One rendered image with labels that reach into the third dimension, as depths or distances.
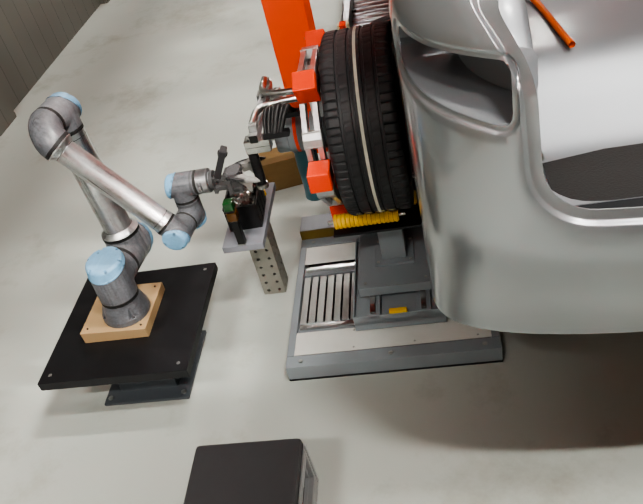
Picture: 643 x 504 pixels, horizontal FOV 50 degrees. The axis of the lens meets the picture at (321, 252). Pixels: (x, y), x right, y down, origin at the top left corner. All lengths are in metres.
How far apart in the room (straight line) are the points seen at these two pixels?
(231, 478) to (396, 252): 1.16
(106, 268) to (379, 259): 1.07
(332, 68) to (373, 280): 0.92
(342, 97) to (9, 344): 2.13
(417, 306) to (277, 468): 0.92
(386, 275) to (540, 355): 0.66
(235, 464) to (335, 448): 0.49
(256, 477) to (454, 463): 0.70
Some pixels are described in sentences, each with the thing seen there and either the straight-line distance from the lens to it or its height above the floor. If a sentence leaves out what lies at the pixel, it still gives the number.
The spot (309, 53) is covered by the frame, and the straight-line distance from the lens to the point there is 2.53.
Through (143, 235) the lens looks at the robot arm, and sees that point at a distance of 2.85.
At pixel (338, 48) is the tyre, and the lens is 2.35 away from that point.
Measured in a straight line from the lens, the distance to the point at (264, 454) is 2.21.
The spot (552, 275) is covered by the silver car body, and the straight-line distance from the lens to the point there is 1.54.
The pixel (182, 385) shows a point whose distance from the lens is 2.96.
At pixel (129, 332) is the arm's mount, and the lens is 2.80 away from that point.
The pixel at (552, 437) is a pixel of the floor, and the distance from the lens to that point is 2.54.
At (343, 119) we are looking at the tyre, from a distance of 2.23.
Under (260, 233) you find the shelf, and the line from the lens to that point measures 2.81.
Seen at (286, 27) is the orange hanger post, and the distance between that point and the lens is 2.83.
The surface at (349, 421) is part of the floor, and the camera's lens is 2.64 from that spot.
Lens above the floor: 2.08
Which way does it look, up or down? 38 degrees down
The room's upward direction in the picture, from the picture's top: 15 degrees counter-clockwise
